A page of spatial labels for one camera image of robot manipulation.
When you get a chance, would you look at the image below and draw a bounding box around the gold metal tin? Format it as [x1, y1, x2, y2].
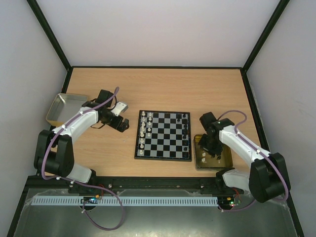
[193, 134, 233, 171]

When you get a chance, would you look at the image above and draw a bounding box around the black white chess board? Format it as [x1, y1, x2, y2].
[134, 110, 192, 162]

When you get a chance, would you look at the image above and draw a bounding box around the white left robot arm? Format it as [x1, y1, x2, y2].
[34, 87, 129, 184]

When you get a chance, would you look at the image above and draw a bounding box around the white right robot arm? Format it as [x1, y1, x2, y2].
[199, 112, 291, 203]

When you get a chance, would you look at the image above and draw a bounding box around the silver metal tin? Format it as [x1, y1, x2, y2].
[46, 93, 88, 127]

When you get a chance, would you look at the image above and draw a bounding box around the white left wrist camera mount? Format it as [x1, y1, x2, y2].
[111, 102, 128, 117]

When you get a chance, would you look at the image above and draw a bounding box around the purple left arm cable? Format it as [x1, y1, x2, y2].
[41, 86, 125, 231]

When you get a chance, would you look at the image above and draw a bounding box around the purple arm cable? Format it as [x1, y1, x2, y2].
[41, 86, 125, 231]
[219, 110, 290, 213]

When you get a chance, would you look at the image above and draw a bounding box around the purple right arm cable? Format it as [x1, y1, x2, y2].
[219, 110, 290, 213]

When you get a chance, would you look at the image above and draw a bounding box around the light blue slotted cable duct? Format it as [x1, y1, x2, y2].
[31, 196, 218, 207]

